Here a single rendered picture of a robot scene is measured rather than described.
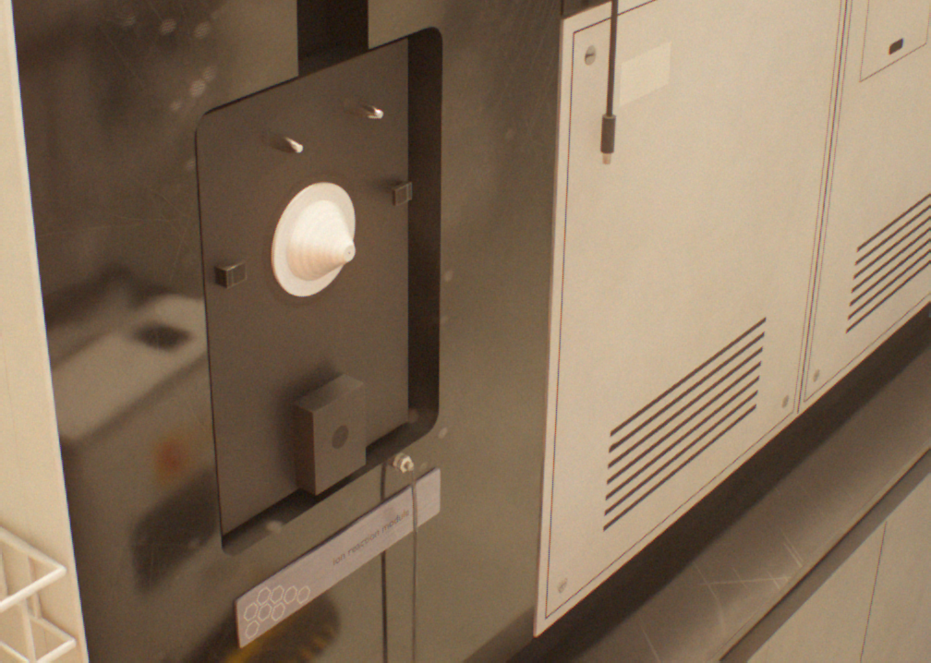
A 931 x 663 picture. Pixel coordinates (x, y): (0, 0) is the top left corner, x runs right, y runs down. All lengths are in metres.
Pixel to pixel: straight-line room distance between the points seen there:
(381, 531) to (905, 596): 0.89
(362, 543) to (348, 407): 0.10
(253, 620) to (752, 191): 0.55
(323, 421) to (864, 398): 0.88
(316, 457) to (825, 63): 0.60
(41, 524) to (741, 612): 0.71
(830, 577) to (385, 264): 0.72
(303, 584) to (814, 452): 0.74
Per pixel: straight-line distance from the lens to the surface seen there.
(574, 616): 1.33
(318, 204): 0.86
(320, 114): 0.85
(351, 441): 0.93
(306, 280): 0.87
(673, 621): 1.35
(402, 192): 0.90
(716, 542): 1.45
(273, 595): 0.94
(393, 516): 1.00
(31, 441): 0.79
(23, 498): 0.82
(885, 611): 1.73
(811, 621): 1.53
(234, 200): 0.82
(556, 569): 1.20
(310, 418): 0.90
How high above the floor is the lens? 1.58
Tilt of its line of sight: 27 degrees down
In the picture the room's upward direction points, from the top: 1 degrees clockwise
